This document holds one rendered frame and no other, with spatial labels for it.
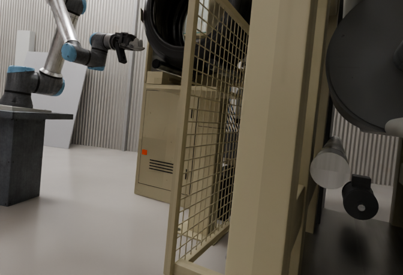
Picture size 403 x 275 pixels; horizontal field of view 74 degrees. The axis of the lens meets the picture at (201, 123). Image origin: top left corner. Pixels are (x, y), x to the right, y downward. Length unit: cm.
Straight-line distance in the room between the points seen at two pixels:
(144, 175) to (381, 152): 318
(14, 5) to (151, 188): 472
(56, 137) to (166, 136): 278
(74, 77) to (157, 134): 281
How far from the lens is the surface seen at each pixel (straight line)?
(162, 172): 209
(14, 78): 212
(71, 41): 166
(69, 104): 459
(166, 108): 205
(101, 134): 470
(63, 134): 453
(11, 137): 203
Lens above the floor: 68
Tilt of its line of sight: 2 degrees down
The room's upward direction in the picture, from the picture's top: 6 degrees clockwise
